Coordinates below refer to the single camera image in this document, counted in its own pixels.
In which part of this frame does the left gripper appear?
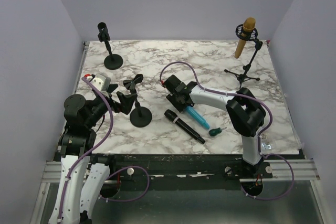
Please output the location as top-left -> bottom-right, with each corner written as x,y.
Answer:
86,84 -> 138,127

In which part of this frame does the blue microphone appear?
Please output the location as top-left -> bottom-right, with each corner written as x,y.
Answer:
185,106 -> 210,130

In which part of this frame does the black microphone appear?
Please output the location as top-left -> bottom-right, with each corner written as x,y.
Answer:
164,109 -> 205,144

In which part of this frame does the black round-base stand with clip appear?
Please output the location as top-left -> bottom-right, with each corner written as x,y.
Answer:
123,74 -> 152,127

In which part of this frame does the black tripod mic stand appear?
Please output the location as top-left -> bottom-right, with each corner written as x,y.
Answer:
224,28 -> 263,88

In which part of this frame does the gold microphone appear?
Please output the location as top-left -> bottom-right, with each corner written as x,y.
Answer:
234,17 -> 256,59

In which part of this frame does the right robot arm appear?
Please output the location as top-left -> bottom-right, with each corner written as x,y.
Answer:
162,75 -> 266,178

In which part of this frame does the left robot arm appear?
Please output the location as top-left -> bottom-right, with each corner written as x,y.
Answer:
48,81 -> 137,223

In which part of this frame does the clear plastic screw box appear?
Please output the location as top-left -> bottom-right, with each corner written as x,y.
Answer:
260,132 -> 276,153

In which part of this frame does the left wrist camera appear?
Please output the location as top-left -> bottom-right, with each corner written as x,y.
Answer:
84,73 -> 111,92

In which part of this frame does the green handled screwdriver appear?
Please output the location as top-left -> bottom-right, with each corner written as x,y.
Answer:
208,127 -> 226,137

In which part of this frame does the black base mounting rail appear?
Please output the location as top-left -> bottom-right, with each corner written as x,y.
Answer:
90,154 -> 272,191

